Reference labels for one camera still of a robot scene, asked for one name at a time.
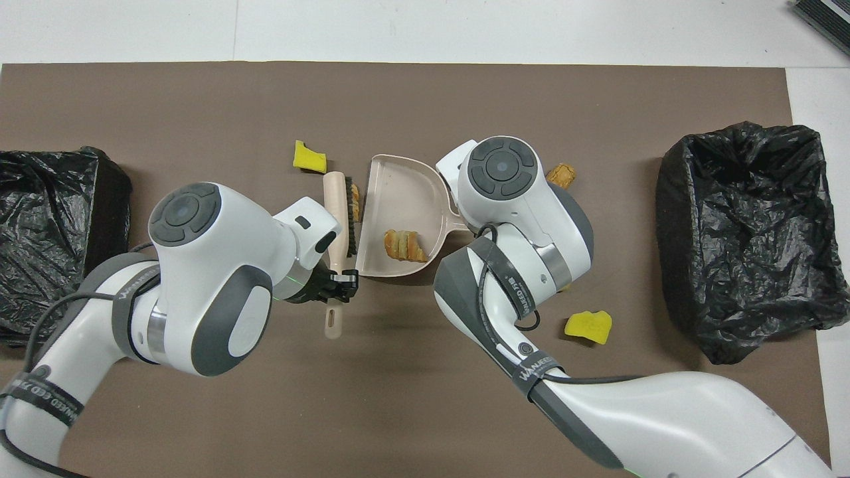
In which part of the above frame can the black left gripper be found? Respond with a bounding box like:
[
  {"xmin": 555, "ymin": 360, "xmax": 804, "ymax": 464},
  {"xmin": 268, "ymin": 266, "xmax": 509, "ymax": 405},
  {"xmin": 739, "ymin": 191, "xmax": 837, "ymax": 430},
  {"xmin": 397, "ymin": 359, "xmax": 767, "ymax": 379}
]
[{"xmin": 291, "ymin": 266, "xmax": 360, "ymax": 305}]

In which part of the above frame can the striped orange bread slice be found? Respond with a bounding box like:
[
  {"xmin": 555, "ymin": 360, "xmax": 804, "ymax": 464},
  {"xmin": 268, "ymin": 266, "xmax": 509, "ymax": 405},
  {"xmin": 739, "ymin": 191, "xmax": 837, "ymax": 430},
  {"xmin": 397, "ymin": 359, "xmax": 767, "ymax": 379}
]
[{"xmin": 384, "ymin": 229, "xmax": 429, "ymax": 263}]

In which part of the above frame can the beige hand brush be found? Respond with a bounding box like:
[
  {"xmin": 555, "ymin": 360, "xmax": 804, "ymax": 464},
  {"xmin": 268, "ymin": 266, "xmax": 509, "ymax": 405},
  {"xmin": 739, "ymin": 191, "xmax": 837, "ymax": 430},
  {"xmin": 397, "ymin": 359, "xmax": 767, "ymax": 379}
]
[{"xmin": 323, "ymin": 171, "xmax": 363, "ymax": 341}]

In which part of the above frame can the beige plastic dustpan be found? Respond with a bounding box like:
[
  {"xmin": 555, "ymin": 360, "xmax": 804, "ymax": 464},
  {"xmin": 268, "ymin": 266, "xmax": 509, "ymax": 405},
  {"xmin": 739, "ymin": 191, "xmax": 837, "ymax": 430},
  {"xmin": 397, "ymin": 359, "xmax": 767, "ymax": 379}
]
[{"xmin": 355, "ymin": 154, "xmax": 473, "ymax": 278}]

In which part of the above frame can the small yellow sponge chunk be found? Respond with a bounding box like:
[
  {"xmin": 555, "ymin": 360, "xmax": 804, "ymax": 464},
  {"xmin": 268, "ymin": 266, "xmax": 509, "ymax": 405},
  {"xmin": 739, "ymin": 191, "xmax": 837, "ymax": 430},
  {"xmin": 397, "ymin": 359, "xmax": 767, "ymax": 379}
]
[{"xmin": 294, "ymin": 140, "xmax": 328, "ymax": 175}]

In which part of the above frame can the yellow sponge with green back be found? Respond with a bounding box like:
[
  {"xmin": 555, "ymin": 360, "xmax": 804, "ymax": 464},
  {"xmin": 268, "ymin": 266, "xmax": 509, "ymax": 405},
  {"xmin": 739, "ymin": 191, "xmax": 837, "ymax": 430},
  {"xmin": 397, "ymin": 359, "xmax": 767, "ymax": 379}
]
[{"xmin": 564, "ymin": 310, "xmax": 613, "ymax": 345}]

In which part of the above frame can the black bag lined bin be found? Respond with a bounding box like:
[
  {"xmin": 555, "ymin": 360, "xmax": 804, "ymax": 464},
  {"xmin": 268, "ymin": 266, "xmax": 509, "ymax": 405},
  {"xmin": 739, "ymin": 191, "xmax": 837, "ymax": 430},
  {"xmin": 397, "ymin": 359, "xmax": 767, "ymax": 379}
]
[
  {"xmin": 0, "ymin": 147, "xmax": 133, "ymax": 351},
  {"xmin": 655, "ymin": 121, "xmax": 850, "ymax": 365}
]

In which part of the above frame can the brown paper table mat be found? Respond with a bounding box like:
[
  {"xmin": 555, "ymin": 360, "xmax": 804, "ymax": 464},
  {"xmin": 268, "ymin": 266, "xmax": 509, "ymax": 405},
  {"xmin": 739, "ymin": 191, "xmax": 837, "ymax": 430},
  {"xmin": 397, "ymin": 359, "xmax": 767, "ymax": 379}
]
[{"xmin": 0, "ymin": 62, "xmax": 834, "ymax": 478}]

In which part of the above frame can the dark ribbed object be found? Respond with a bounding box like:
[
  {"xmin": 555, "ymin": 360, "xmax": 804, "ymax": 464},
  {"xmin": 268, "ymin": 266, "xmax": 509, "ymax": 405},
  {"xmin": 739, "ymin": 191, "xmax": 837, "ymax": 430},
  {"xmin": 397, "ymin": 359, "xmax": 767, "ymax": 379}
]
[{"xmin": 792, "ymin": 0, "xmax": 850, "ymax": 57}]

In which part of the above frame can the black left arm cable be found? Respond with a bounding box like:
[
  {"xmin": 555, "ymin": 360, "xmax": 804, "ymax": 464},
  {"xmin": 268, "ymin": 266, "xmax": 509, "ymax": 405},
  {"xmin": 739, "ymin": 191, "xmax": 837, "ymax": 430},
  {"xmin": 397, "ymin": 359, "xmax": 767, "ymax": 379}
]
[{"xmin": 0, "ymin": 242, "xmax": 160, "ymax": 478}]

